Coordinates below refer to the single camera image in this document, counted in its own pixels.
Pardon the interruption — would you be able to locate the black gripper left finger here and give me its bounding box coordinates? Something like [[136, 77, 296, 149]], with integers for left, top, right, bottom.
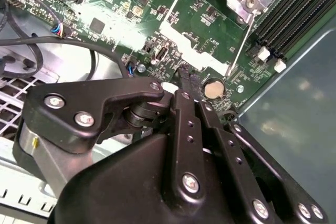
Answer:
[[23, 62, 208, 204]]

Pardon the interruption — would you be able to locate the metal CPU socket cover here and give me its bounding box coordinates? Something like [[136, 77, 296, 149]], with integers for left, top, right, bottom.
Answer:
[[159, 0, 263, 77]]

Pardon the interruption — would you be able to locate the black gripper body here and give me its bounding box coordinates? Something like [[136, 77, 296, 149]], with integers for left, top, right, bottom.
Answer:
[[52, 132, 249, 224]]

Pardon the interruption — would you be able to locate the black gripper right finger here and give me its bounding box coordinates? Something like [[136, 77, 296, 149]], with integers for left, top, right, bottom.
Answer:
[[188, 76, 329, 224]]

